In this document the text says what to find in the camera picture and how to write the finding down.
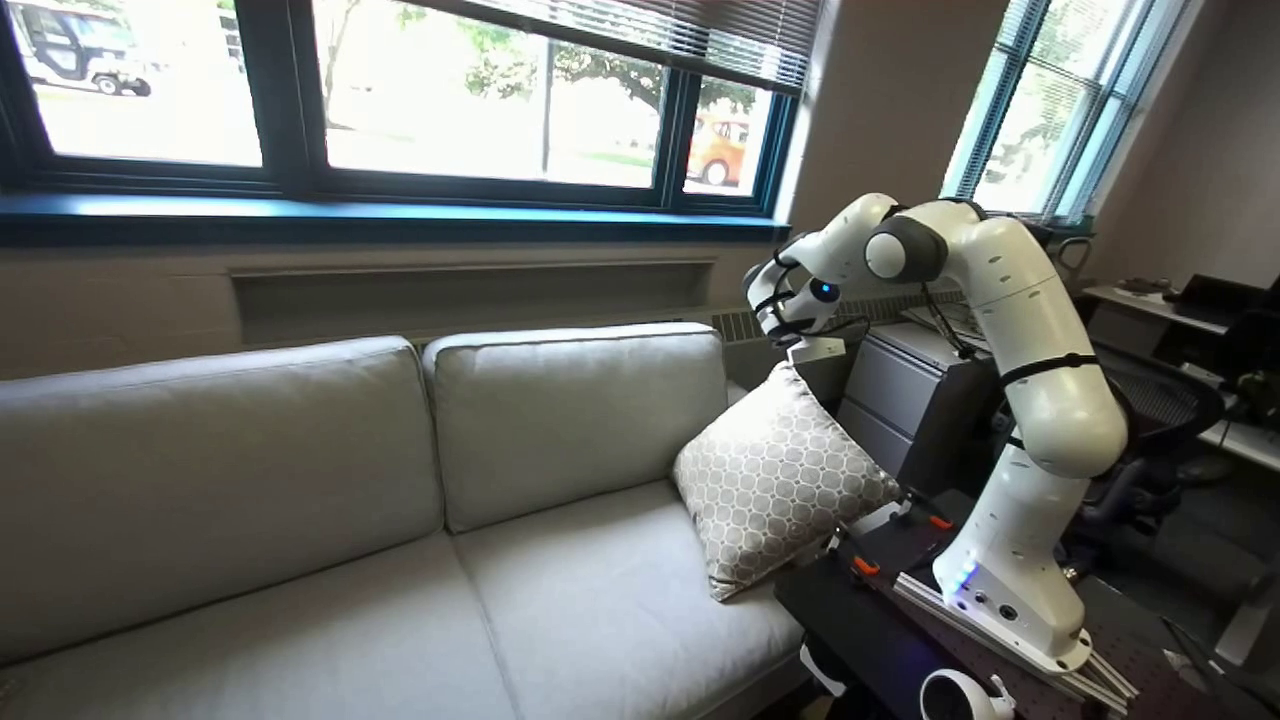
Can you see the black robot table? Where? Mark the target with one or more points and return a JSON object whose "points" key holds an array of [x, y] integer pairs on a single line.
{"points": [[852, 633]]}

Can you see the white VR controller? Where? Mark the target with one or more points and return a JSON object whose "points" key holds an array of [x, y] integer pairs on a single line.
{"points": [[963, 697]]}

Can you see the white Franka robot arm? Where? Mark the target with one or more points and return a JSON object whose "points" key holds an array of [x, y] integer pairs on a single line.
{"points": [[1025, 560]]}

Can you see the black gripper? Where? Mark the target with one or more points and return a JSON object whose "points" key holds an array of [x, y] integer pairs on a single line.
{"points": [[787, 346]]}

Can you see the grey couch back cushion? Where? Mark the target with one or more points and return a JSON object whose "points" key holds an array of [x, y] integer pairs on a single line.
{"points": [[200, 493], [575, 412]]}

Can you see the black orange clamp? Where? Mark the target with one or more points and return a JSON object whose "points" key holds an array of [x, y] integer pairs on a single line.
{"points": [[866, 570], [929, 519]]}

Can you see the grey window blinds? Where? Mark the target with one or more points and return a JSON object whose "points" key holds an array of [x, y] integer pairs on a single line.
{"points": [[744, 34]]}

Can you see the grey fabric couch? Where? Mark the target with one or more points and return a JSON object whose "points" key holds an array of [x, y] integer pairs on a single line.
{"points": [[575, 626]]}

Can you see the metal robot mounting plate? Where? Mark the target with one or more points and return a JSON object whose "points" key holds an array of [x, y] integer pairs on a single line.
{"points": [[926, 597]]}

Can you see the narrow blue framed window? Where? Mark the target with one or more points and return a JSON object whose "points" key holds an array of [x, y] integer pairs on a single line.
{"points": [[1022, 82]]}

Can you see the dark parked car outside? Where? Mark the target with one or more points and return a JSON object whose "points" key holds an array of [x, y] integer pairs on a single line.
{"points": [[83, 55]]}

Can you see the orange vehicle outside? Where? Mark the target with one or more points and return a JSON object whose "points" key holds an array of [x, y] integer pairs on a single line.
{"points": [[722, 152]]}

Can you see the wide blue framed window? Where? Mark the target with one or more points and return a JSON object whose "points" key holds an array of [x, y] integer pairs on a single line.
{"points": [[286, 82]]}

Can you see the grey drawer cabinet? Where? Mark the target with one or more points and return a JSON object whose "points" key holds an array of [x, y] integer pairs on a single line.
{"points": [[915, 401]]}

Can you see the beige lattice patterned pillow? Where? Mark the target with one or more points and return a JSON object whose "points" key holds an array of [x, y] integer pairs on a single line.
{"points": [[782, 480]]}

